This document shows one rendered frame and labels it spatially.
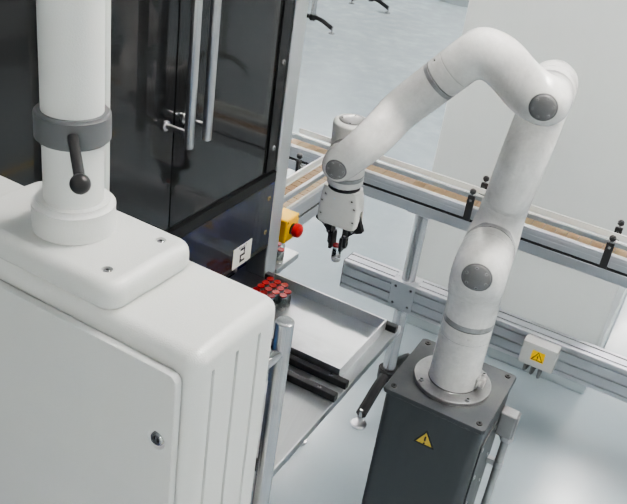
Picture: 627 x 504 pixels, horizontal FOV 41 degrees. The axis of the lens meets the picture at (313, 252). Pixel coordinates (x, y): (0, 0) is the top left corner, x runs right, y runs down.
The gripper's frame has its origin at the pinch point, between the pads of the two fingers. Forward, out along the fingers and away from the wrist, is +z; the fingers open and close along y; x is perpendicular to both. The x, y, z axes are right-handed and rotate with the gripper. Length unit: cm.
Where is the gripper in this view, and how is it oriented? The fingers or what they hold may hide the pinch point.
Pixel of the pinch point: (337, 240)
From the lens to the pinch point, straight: 199.2
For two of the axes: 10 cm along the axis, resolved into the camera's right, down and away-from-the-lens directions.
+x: 4.7, -4.5, 7.6
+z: -0.9, 8.3, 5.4
